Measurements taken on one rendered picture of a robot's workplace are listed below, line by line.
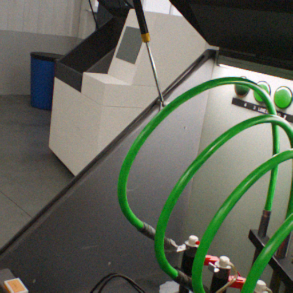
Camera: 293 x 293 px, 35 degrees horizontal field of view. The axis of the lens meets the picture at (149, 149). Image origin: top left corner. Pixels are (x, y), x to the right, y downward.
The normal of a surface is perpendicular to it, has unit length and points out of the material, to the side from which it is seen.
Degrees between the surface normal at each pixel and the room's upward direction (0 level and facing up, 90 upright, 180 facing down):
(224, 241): 90
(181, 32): 90
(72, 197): 90
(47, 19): 90
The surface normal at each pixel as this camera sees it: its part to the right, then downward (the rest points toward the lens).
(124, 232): 0.59, 0.30
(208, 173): -0.80, 0.05
